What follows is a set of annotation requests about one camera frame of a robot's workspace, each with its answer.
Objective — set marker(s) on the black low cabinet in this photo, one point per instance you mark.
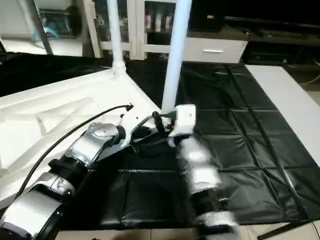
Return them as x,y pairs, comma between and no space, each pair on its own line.
270,25

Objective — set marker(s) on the grey metal pole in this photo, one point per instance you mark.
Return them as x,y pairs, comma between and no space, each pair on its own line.
42,25

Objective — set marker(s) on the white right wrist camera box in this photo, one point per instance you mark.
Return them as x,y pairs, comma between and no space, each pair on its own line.
184,120

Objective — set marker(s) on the white glass-door cabinet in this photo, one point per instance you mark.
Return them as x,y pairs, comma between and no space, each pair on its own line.
137,30

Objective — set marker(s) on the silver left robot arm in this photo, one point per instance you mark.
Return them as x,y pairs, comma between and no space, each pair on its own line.
75,155

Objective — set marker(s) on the light blue plastic object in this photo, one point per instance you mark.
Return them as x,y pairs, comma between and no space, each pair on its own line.
44,33

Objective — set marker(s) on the black plastic mat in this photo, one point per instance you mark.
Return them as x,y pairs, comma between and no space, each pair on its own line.
240,130

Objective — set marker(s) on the white drawer unit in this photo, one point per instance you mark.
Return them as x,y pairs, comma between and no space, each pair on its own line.
212,50

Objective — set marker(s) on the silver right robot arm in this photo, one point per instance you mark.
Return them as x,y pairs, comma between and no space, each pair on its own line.
200,170

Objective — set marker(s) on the white plastic table top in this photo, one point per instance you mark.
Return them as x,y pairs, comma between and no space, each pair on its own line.
60,105

